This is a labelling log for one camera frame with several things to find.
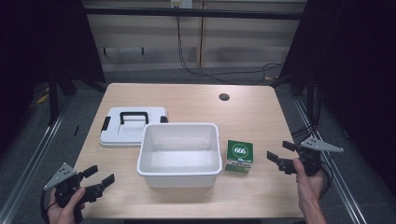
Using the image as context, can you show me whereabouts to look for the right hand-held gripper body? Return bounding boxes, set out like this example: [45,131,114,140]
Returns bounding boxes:
[277,135,345,177]

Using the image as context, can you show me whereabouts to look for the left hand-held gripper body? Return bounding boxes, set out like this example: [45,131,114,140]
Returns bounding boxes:
[43,161,106,224]

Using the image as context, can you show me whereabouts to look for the person's left hand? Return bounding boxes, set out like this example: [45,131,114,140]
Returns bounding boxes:
[46,187,86,224]

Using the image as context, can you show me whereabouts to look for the person's right hand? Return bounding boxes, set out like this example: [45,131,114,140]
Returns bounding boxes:
[291,157,327,207]

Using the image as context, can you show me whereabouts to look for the green carton box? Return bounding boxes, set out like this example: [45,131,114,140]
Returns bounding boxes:
[224,139,254,175]

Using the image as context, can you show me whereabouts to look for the white plastic storage box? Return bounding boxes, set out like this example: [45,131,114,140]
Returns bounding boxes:
[136,122,223,189]

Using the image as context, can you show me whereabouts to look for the yellow floor tape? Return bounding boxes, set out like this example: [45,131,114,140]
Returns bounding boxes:
[35,92,50,105]

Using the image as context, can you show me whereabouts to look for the black curtain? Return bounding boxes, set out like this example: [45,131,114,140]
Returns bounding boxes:
[270,0,396,197]
[0,0,106,158]

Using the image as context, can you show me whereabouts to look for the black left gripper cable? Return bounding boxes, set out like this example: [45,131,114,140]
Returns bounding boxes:
[39,188,59,224]

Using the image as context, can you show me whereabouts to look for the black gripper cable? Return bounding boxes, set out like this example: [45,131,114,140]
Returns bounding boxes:
[39,188,59,224]
[318,161,334,200]

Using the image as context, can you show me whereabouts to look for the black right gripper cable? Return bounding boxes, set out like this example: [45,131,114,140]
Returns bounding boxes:
[318,161,334,200]

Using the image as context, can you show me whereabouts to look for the metal floor rail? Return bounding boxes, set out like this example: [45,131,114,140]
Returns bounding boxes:
[0,99,74,224]
[293,96,370,224]

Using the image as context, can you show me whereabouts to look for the white lid with black handle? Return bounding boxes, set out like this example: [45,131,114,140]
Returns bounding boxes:
[99,106,170,148]

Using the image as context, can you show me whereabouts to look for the black stand post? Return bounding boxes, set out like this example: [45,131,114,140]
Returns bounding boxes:
[47,69,61,127]

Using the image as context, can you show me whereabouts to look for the black wall cable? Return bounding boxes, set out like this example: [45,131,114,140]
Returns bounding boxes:
[176,15,285,86]

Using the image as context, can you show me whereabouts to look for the black horizontal frame bar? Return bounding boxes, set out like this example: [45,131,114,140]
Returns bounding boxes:
[83,7,308,21]

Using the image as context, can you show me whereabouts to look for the white wall socket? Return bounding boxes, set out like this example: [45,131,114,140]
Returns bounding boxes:
[169,0,194,9]

